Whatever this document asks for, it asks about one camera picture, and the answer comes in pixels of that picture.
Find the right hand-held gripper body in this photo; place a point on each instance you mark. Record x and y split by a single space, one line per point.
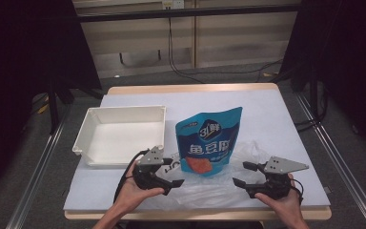
282 165

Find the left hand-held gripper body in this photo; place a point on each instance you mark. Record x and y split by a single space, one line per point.
151 157

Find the translucent white plastic bag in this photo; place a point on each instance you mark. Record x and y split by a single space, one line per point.
203 194

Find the blue snack pouch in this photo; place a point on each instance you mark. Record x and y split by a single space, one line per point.
208 140

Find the person's right hand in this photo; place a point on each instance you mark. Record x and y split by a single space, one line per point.
287 206

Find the person's left hand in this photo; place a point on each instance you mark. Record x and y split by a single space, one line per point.
130 194

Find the white plastic tray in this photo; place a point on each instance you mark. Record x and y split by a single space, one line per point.
120 140

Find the white table mat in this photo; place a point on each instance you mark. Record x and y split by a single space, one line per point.
267 120

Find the black metal stand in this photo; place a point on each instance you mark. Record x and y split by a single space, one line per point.
53 105

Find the yellow floor tape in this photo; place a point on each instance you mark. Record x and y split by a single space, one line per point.
43 108

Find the black curtain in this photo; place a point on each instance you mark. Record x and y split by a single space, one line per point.
22 63
346 47

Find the black horizontal bar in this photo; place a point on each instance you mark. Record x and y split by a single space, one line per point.
187 12

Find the aluminium floor rail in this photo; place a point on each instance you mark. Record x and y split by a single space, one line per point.
38 168
340 162

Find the white wall socket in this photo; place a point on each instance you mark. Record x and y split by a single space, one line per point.
173 4

